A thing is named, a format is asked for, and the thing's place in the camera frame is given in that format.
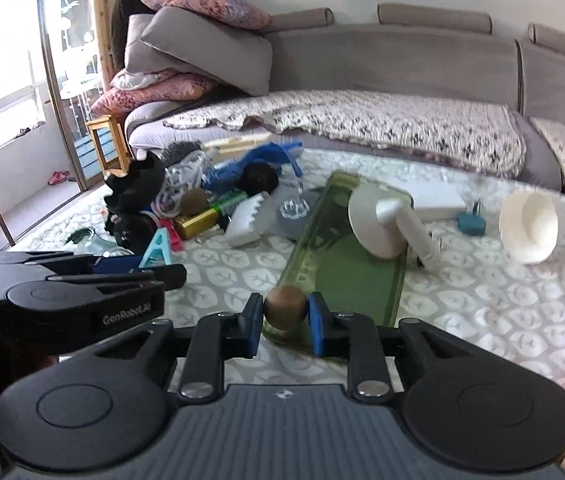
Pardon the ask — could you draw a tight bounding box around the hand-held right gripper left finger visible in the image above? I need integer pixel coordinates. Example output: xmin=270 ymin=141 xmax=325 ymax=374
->
xmin=95 ymin=292 xmax=266 ymax=402

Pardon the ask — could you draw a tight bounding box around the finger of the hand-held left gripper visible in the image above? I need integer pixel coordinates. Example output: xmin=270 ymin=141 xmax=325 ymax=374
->
xmin=57 ymin=263 xmax=188 ymax=295
xmin=22 ymin=253 xmax=142 ymax=277

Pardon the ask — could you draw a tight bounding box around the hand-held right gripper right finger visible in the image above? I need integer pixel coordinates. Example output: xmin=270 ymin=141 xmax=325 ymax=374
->
xmin=308 ymin=291 xmax=468 ymax=403

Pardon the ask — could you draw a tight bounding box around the brown round ball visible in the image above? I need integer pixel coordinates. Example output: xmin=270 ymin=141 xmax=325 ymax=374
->
xmin=180 ymin=189 xmax=209 ymax=215
xmin=264 ymin=285 xmax=309 ymax=331

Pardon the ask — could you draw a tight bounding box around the light blue clothespin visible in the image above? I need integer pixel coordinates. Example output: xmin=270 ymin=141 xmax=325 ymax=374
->
xmin=138 ymin=227 xmax=176 ymax=268

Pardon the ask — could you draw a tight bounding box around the black round brush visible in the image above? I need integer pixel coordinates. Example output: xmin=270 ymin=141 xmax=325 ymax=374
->
xmin=105 ymin=212 xmax=160 ymax=251

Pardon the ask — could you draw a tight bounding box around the red clip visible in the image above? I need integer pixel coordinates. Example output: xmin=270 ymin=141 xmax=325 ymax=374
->
xmin=157 ymin=217 xmax=183 ymax=253

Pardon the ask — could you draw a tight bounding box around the black scalloped cup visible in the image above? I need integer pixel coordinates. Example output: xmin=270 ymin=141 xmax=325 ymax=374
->
xmin=104 ymin=150 xmax=166 ymax=216

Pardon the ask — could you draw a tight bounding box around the green battery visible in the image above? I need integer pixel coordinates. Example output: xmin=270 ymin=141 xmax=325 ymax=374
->
xmin=205 ymin=190 xmax=250 ymax=216

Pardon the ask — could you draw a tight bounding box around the white toothed clip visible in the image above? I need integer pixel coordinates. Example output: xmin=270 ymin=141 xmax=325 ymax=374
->
xmin=225 ymin=191 xmax=272 ymax=247

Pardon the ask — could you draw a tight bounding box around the white plastic funnel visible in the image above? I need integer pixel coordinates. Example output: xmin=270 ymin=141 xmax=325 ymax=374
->
xmin=348 ymin=182 xmax=443 ymax=268

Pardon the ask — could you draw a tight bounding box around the clear crown-shaped piece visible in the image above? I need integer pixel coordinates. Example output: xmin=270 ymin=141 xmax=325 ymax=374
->
xmin=280 ymin=197 xmax=310 ymax=220

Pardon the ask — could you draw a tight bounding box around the black round ball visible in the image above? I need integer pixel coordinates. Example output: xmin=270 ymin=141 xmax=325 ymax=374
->
xmin=240 ymin=162 xmax=280 ymax=196

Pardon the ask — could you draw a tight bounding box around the wooden stool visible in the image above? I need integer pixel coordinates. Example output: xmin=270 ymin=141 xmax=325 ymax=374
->
xmin=85 ymin=115 xmax=133 ymax=173

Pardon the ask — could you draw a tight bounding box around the blue brush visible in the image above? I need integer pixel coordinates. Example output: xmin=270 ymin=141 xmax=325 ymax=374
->
xmin=202 ymin=142 xmax=304 ymax=193

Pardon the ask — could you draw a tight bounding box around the dark pink floral pillow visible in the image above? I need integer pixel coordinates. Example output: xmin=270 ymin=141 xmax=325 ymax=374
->
xmin=90 ymin=87 xmax=163 ymax=116

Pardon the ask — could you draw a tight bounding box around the white flat box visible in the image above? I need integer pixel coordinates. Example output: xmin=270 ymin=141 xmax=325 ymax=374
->
xmin=402 ymin=177 xmax=468 ymax=222

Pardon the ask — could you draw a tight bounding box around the teal plastic plug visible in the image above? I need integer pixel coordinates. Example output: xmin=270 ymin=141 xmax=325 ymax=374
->
xmin=457 ymin=200 xmax=485 ymax=236

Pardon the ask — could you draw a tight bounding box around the pale grey pillow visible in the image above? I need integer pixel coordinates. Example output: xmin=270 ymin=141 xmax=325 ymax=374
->
xmin=110 ymin=69 xmax=178 ymax=90

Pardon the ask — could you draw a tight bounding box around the large patterned quilted sofa cover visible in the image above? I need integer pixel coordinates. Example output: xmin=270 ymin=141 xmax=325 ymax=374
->
xmin=162 ymin=90 xmax=528 ymax=178

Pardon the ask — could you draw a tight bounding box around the small grey cushion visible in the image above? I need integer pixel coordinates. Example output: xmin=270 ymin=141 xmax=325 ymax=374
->
xmin=123 ymin=14 xmax=188 ymax=78

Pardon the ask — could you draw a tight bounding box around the glass sliding door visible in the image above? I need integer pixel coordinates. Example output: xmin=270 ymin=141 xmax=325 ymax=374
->
xmin=0 ymin=0 xmax=108 ymax=196

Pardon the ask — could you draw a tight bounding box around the large grey cushion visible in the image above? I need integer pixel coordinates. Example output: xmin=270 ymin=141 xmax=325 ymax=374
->
xmin=140 ymin=6 xmax=274 ymax=97

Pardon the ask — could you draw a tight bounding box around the white cup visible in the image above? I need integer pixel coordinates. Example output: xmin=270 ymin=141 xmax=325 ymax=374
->
xmin=499 ymin=189 xmax=565 ymax=265

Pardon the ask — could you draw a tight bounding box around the wooden pole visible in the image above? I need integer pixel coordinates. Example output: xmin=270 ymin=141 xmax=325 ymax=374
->
xmin=90 ymin=0 xmax=118 ymax=91

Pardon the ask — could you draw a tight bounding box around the grey fabric sofa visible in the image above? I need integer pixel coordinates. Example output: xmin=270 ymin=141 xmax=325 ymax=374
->
xmin=125 ymin=4 xmax=565 ymax=196

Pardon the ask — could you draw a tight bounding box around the white cable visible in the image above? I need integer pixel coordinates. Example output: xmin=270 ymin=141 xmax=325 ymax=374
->
xmin=152 ymin=152 xmax=218 ymax=216

